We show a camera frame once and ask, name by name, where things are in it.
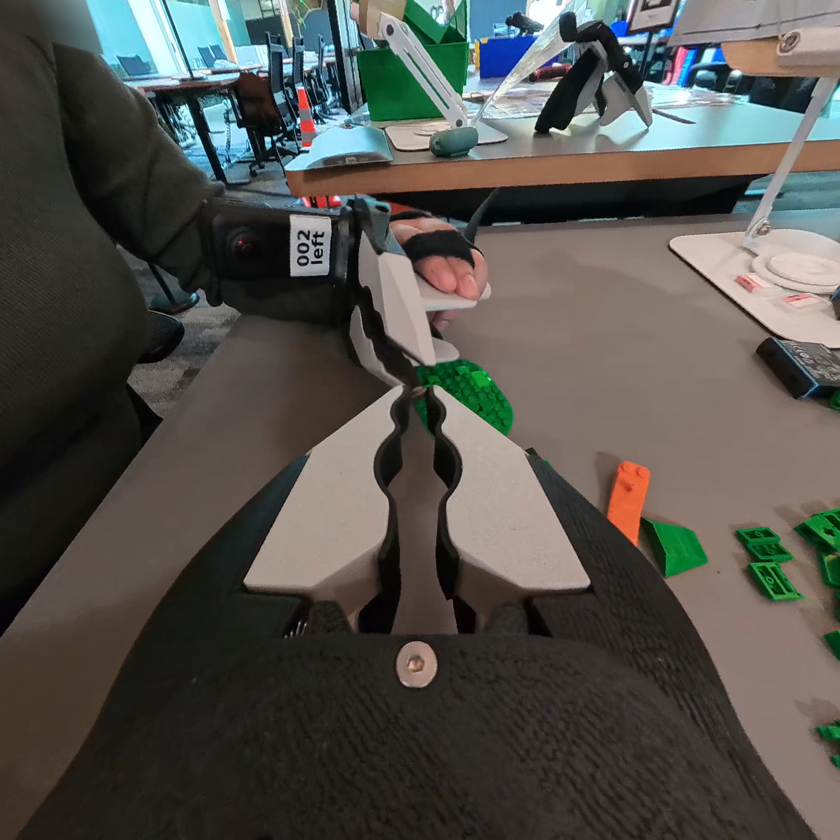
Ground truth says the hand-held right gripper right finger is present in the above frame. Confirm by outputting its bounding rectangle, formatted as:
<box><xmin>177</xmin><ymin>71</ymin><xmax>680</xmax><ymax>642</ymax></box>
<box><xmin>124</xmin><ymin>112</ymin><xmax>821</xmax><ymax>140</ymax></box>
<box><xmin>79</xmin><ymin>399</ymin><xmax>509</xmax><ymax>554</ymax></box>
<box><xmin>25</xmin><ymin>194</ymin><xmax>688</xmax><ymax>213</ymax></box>
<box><xmin>427</xmin><ymin>387</ymin><xmax>593</xmax><ymax>632</ymax></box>

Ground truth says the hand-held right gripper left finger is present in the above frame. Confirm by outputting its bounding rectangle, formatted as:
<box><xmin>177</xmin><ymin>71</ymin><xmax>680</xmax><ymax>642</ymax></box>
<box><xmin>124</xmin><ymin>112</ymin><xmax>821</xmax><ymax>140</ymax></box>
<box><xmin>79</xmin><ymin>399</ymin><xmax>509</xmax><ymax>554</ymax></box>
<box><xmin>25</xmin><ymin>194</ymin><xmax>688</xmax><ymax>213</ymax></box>
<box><xmin>243</xmin><ymin>386</ymin><xmax>411</xmax><ymax>632</ymax></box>

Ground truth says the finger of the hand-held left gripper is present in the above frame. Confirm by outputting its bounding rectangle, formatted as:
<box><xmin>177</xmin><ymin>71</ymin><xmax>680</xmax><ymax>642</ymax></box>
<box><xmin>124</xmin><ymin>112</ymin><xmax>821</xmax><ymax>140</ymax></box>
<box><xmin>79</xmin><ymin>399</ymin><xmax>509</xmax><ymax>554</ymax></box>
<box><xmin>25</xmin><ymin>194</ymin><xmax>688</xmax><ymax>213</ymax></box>
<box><xmin>357</xmin><ymin>249</ymin><xmax>439</xmax><ymax>370</ymax></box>
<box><xmin>346</xmin><ymin>305</ymin><xmax>421</xmax><ymax>389</ymax></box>

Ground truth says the green brick model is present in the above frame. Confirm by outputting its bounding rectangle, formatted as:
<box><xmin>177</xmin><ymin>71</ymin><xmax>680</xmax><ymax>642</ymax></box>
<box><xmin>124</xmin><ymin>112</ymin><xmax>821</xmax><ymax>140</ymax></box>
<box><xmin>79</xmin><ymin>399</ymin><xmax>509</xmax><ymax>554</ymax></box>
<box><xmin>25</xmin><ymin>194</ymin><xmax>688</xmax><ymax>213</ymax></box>
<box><xmin>415</xmin><ymin>357</ymin><xmax>514</xmax><ymax>437</ymax></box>

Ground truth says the person's left forearm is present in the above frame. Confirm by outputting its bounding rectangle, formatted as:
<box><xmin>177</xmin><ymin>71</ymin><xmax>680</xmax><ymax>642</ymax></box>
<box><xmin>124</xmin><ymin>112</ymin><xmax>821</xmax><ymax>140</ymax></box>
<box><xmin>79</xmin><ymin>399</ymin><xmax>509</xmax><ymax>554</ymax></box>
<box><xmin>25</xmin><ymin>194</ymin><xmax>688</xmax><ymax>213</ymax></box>
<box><xmin>52</xmin><ymin>42</ymin><xmax>358</xmax><ymax>329</ymax></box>

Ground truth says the grey desk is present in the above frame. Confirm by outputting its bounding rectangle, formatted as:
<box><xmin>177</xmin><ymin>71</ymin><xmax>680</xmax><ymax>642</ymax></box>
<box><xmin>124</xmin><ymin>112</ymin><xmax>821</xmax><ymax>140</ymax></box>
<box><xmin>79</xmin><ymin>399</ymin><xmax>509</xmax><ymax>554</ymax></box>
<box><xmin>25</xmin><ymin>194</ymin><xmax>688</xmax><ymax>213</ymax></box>
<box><xmin>0</xmin><ymin>210</ymin><xmax>840</xmax><ymax>840</ymax></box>

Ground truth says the wood-edged office desk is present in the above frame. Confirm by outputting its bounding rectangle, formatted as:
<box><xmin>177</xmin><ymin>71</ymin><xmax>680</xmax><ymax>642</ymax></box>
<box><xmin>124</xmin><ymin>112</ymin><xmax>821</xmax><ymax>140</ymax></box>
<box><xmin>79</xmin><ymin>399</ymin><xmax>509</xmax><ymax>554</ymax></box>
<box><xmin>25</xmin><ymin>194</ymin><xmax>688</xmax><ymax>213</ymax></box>
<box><xmin>285</xmin><ymin>98</ymin><xmax>840</xmax><ymax>198</ymax></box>

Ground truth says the person's left hand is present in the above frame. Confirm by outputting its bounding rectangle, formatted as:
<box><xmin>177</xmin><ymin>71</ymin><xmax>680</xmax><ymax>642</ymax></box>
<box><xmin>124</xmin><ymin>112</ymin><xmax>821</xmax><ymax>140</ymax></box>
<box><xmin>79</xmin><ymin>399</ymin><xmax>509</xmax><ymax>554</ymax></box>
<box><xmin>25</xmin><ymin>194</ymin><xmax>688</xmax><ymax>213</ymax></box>
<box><xmin>388</xmin><ymin>218</ymin><xmax>492</xmax><ymax>304</ymax></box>

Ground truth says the orange brick separator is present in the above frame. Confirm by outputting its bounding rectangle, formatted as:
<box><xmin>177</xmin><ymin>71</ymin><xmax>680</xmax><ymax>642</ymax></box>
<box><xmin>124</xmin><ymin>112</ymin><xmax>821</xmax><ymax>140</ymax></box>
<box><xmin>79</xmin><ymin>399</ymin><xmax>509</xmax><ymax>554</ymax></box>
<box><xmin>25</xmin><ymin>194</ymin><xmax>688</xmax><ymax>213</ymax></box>
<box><xmin>607</xmin><ymin>461</ymin><xmax>651</xmax><ymax>547</ymax></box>

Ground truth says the light grey flat device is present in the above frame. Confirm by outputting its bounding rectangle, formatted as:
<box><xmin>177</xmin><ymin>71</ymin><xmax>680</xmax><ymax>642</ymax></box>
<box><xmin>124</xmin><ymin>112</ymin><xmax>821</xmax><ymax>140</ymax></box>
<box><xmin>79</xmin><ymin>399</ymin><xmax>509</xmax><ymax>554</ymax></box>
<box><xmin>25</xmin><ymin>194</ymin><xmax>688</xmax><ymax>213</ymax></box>
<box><xmin>285</xmin><ymin>125</ymin><xmax>395</xmax><ymax>173</ymax></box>

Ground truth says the row of black office chairs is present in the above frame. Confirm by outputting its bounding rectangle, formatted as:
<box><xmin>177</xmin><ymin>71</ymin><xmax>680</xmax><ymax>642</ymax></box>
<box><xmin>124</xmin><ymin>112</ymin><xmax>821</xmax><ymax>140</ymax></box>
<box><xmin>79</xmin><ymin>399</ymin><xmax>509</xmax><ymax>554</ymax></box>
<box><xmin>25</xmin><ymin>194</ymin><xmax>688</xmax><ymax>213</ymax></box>
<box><xmin>197</xmin><ymin>29</ymin><xmax>349</xmax><ymax>179</ymax></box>

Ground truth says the green wedge brick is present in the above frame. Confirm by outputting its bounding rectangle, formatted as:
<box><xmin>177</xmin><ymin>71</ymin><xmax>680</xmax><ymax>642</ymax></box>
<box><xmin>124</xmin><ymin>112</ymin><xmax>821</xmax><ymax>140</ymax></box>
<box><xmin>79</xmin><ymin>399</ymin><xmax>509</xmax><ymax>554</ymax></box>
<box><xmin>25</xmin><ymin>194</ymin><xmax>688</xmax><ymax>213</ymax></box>
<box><xmin>640</xmin><ymin>517</ymin><xmax>710</xmax><ymax>579</ymax></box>

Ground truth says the dark teal oval pouch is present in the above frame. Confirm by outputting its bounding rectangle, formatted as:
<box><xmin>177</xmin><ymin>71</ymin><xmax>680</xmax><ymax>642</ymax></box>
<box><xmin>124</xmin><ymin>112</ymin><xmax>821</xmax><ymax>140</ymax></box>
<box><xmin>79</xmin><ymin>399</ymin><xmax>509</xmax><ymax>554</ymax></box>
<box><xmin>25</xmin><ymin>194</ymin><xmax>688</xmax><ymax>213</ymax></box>
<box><xmin>430</xmin><ymin>126</ymin><xmax>480</xmax><ymax>157</ymax></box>

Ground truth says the brown office table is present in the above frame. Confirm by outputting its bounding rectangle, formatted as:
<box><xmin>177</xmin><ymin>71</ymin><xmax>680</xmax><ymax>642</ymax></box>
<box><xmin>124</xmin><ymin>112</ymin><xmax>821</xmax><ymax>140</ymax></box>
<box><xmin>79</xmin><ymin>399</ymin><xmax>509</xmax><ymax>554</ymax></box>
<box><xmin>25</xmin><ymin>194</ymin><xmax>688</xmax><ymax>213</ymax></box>
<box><xmin>121</xmin><ymin>69</ymin><xmax>250</xmax><ymax>188</ymax></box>

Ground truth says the green plastic bin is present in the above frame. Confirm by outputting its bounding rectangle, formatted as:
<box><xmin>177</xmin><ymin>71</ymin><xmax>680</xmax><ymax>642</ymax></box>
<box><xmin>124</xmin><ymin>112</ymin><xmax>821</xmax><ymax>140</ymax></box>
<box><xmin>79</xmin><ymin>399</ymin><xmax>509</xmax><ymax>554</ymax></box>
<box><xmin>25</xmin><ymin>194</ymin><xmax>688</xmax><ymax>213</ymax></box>
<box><xmin>356</xmin><ymin>0</ymin><xmax>472</xmax><ymax>123</ymax></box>

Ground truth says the person's torso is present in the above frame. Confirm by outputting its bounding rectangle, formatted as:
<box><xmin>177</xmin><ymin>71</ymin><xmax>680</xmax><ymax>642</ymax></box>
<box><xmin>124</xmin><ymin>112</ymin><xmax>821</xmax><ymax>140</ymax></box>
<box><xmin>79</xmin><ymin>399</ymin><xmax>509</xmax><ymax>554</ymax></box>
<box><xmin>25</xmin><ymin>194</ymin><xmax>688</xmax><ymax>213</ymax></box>
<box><xmin>0</xmin><ymin>20</ymin><xmax>165</xmax><ymax>631</ymax></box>

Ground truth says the clear plastic sheet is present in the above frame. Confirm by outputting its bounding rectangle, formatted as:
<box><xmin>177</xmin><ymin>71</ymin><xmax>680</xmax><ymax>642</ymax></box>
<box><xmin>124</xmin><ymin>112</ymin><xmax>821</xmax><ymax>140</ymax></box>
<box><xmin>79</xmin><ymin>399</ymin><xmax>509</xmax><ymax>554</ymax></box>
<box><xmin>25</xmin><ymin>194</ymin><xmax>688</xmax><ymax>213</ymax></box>
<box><xmin>471</xmin><ymin>13</ymin><xmax>581</xmax><ymax>126</ymax></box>

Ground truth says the pile of small green bricks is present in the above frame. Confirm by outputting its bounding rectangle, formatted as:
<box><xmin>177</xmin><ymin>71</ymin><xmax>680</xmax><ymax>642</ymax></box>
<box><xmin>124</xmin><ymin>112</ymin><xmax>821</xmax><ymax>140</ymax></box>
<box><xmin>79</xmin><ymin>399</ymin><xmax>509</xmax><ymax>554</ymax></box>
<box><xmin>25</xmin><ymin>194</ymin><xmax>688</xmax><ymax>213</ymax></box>
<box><xmin>735</xmin><ymin>507</ymin><xmax>840</xmax><ymax>770</ymax></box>

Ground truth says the blue plastic bin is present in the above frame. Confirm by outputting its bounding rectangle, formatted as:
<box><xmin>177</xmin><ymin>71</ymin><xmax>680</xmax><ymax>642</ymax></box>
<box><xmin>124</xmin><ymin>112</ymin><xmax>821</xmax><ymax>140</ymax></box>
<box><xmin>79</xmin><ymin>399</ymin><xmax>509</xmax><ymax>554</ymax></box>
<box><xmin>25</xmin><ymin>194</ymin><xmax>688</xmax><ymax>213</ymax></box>
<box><xmin>478</xmin><ymin>34</ymin><xmax>540</xmax><ymax>81</ymax></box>

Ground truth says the idle hand-held gripper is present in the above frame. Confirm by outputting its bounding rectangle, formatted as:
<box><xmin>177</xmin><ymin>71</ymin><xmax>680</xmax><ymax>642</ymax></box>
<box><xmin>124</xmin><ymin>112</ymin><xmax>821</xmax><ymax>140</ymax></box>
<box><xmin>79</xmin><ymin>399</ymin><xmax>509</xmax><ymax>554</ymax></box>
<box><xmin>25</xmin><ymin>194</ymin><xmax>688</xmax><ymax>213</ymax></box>
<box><xmin>535</xmin><ymin>12</ymin><xmax>655</xmax><ymax>135</ymax></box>

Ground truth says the black power bank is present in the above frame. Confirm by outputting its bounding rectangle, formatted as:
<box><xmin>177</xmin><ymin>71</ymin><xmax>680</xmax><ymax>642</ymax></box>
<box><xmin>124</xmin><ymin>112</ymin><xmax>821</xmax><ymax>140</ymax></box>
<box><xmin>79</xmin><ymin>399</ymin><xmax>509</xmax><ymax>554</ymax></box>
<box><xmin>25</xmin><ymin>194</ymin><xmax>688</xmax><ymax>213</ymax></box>
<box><xmin>755</xmin><ymin>336</ymin><xmax>840</xmax><ymax>400</ymax></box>

